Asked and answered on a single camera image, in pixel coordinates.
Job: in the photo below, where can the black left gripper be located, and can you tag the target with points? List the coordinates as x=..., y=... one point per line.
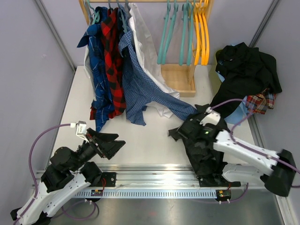
x=108, y=149

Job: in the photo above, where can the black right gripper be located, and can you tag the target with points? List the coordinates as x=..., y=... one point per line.
x=198, y=121

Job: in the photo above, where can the black pinstriped shirt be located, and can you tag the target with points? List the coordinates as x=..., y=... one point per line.
x=206, y=162

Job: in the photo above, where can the brown red plaid shirt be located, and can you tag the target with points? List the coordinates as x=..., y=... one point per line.
x=260, y=103

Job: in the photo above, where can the teal hanger of pinstriped shirt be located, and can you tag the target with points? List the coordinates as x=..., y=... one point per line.
x=161, y=47

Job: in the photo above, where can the teal plastic hanger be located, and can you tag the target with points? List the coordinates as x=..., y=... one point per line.
x=185, y=21

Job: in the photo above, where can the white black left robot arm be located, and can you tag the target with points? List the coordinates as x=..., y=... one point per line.
x=69, y=173

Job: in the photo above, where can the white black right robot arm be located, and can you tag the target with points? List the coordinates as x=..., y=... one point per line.
x=278, y=168

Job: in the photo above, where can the dark blue striped shirt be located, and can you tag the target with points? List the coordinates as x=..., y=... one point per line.
x=102, y=106

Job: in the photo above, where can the light blue shirt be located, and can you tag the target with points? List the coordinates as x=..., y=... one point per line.
x=236, y=117

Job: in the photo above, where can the blue checked shirt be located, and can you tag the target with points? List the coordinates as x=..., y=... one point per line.
x=140, y=90

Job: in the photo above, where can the yellow plastic hanger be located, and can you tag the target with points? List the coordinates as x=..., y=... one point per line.
x=198, y=30
x=202, y=36
x=205, y=44

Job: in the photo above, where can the white shirt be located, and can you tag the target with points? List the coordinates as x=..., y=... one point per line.
x=147, y=58

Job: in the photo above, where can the red black plaid shirt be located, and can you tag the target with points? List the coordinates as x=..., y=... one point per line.
x=113, y=61

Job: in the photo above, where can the teal empty hanger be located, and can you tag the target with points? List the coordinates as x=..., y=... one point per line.
x=190, y=10

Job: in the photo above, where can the green laundry bin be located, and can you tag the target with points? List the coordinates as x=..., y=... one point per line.
x=215, y=77

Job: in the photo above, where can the wooden clothes rack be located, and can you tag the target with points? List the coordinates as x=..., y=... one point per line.
x=181, y=78

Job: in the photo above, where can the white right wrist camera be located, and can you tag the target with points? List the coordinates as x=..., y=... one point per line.
x=210, y=117

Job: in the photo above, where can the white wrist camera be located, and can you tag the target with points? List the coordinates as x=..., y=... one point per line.
x=210, y=117
x=80, y=129

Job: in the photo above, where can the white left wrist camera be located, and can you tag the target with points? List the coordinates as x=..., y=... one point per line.
x=80, y=129

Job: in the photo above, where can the slotted grey cable duct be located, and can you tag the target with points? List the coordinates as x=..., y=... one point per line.
x=148, y=194

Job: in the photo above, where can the aluminium mounting rail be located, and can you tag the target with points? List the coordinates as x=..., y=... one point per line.
x=172, y=176

